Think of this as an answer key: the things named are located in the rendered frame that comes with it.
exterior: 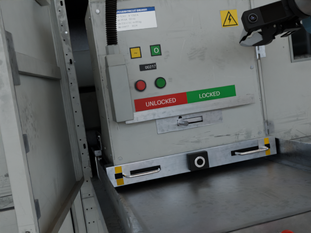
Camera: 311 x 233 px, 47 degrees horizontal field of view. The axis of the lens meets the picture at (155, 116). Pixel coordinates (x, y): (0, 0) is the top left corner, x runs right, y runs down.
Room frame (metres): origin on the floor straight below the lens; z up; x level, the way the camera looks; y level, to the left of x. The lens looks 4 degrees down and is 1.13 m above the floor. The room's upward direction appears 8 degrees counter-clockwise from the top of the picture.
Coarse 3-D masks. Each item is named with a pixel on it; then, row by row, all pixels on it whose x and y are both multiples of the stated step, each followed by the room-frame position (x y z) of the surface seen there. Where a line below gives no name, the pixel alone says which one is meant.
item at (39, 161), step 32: (0, 0) 0.74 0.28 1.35; (32, 0) 1.03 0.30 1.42; (0, 32) 0.62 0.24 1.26; (32, 32) 0.96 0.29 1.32; (0, 64) 0.62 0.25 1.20; (32, 64) 0.84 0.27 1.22; (64, 64) 1.22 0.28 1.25; (0, 96) 0.62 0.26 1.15; (32, 96) 0.86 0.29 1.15; (64, 96) 1.24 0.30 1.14; (0, 128) 0.62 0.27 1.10; (32, 128) 0.81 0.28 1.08; (64, 128) 1.18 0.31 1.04; (32, 160) 0.77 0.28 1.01; (64, 160) 1.10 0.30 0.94; (32, 192) 0.67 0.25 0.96; (64, 192) 1.02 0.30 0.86; (32, 224) 0.62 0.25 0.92
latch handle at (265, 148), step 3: (264, 147) 1.09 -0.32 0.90; (267, 147) 1.07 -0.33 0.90; (255, 150) 1.06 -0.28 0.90; (258, 150) 1.06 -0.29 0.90; (261, 150) 1.06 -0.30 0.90; (264, 150) 1.06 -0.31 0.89; (234, 153) 1.07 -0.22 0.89; (237, 153) 1.06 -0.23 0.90; (240, 153) 1.05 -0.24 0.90; (243, 153) 1.05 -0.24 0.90; (246, 153) 1.05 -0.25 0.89; (249, 153) 1.05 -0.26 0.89
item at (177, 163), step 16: (224, 144) 1.08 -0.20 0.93; (240, 144) 1.09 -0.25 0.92; (256, 144) 1.10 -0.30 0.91; (272, 144) 1.11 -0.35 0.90; (144, 160) 1.01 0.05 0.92; (160, 160) 1.03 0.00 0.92; (176, 160) 1.04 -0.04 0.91; (224, 160) 1.07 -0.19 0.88; (240, 160) 1.08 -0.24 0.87; (112, 176) 0.99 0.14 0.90; (144, 176) 1.01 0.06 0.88; (160, 176) 1.02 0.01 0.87
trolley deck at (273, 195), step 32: (256, 160) 1.14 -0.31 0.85; (96, 192) 1.04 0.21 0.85; (128, 192) 0.99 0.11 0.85; (160, 192) 0.94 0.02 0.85; (192, 192) 0.90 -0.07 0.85; (224, 192) 0.86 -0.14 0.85; (256, 192) 0.83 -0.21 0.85; (288, 192) 0.80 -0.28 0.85; (160, 224) 0.72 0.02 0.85; (192, 224) 0.69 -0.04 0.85; (224, 224) 0.67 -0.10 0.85; (256, 224) 0.65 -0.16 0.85; (288, 224) 0.67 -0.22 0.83
